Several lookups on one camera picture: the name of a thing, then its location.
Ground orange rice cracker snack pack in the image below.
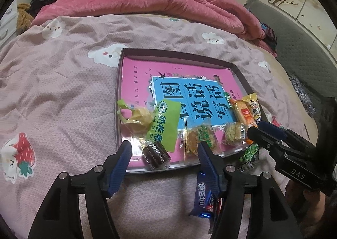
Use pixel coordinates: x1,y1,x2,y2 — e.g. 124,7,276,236
230,99,257,128

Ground yellow cartoon snack packet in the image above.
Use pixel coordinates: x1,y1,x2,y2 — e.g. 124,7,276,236
242,93,262,124

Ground blue oreo snack packet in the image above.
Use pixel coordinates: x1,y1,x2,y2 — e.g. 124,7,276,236
189,171,222,220

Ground green milk candy packet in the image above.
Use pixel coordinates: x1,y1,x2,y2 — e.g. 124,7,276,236
146,99,181,152

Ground person's right hand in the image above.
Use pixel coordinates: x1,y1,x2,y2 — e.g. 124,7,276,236
285,180,336,238

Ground green black snack bag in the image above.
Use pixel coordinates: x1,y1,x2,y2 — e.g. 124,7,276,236
239,143,260,168

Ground patterned grey pillow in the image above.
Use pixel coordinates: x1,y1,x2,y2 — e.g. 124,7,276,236
289,75,315,118

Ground clear wrapped yellow biscuit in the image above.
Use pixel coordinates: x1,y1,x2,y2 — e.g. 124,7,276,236
222,122,247,146

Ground clear wrapped brown green biscuit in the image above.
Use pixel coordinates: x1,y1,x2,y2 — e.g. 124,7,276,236
183,119,222,162

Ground grey padded headboard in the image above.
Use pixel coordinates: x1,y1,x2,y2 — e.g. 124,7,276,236
245,0,336,108

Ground plaid clothes by headboard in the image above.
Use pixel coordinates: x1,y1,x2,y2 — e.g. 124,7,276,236
260,22,277,53

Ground pink and blue children's book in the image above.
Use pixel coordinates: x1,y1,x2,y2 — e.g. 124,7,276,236
120,55,251,162

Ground dark chocolate cake packet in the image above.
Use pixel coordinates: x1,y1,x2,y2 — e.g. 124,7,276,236
142,141,171,170

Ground dark shallow tray box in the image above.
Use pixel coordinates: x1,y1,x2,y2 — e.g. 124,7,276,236
116,49,253,174

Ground yellow green wrapped pastry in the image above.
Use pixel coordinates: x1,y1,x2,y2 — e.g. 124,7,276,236
117,99,154,135

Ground mauve cartoon bed sheet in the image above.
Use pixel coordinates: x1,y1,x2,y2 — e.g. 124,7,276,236
1,15,318,238

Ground pink quilted comforter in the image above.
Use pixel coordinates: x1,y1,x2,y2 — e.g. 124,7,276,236
31,0,277,56

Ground white drawer cabinet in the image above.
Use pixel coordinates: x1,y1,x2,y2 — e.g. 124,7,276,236
0,0,18,48

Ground brown knitted blanket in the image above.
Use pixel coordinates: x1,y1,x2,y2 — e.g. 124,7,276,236
17,3,34,35

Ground tree wall painting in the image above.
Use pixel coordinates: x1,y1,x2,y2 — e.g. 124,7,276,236
269,0,336,49

